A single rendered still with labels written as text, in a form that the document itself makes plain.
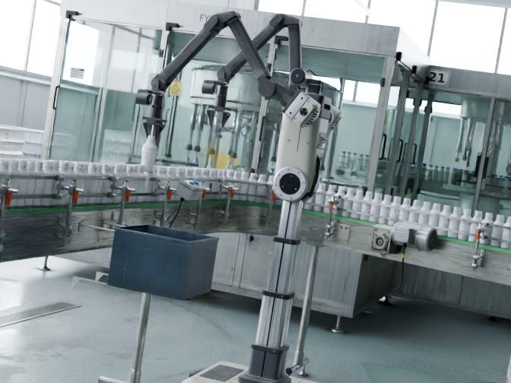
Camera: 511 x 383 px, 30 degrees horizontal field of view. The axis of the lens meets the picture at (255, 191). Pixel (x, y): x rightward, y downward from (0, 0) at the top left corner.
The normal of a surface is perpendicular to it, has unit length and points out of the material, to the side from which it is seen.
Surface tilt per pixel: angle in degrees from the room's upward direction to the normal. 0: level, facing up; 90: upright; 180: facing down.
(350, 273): 90
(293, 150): 101
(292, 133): 90
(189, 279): 90
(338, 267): 90
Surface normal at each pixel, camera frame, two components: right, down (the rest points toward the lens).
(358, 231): -0.57, -0.04
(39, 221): 0.94, 0.16
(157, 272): -0.29, 0.00
